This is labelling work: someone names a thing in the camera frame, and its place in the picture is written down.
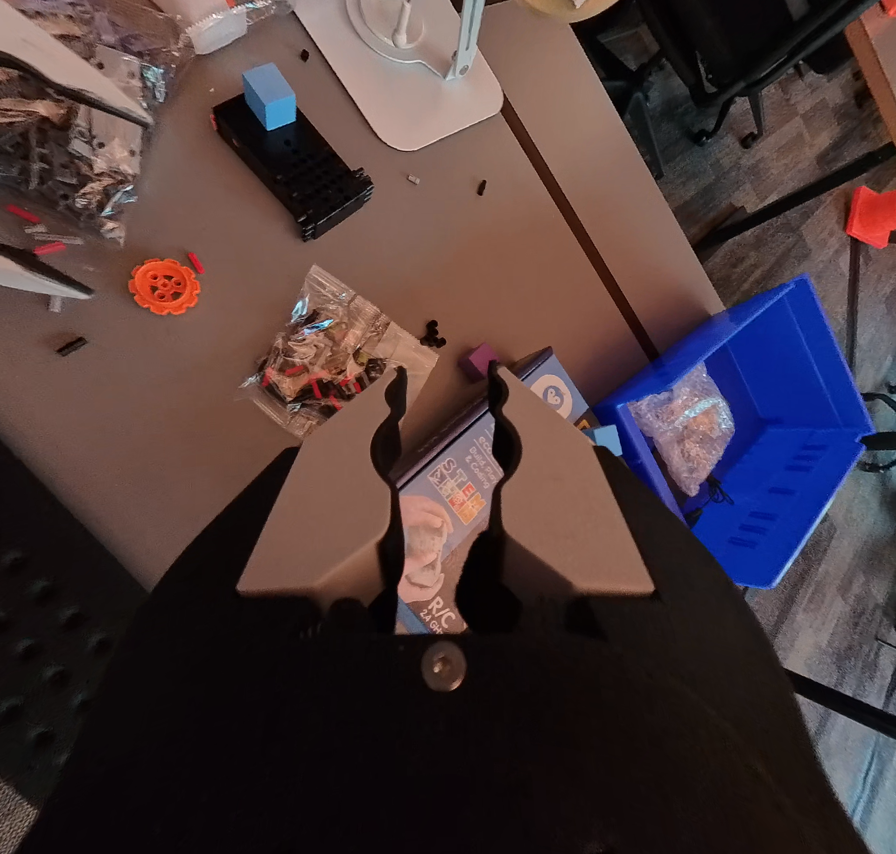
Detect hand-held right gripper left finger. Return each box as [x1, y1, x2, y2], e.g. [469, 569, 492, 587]
[236, 367, 410, 636]

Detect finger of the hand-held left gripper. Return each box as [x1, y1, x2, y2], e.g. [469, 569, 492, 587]
[0, 243, 95, 302]
[0, 1, 155, 128]

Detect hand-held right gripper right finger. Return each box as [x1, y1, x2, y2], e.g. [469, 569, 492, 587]
[455, 361, 659, 636]

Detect grey desk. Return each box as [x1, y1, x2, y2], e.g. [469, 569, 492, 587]
[0, 0, 725, 701]

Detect orange gear wheel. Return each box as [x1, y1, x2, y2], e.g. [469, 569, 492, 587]
[128, 257, 202, 317]

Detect blue robot kit box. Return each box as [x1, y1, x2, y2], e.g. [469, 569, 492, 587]
[392, 346, 617, 636]

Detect large clear bag grey parts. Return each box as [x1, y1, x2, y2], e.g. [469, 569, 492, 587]
[0, 0, 193, 246]

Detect bubble wrap packet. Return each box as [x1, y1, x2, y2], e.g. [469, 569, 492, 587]
[628, 364, 736, 498]

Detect clear bag black red parts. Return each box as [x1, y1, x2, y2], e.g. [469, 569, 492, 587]
[234, 264, 441, 438]

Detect blue storage bin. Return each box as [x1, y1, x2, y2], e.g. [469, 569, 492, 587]
[594, 274, 876, 589]

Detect dark chair seat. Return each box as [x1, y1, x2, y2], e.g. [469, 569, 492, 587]
[0, 441, 151, 799]

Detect black perforated brick plate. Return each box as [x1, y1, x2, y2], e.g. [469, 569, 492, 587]
[212, 94, 374, 242]

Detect black pole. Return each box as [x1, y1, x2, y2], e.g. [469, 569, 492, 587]
[784, 670, 896, 734]

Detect black floor stand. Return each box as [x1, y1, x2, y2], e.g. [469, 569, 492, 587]
[696, 143, 896, 379]

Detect black office chair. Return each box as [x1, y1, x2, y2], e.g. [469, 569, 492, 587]
[668, 0, 844, 149]

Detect thin black cable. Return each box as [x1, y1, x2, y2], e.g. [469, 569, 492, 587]
[682, 476, 732, 526]

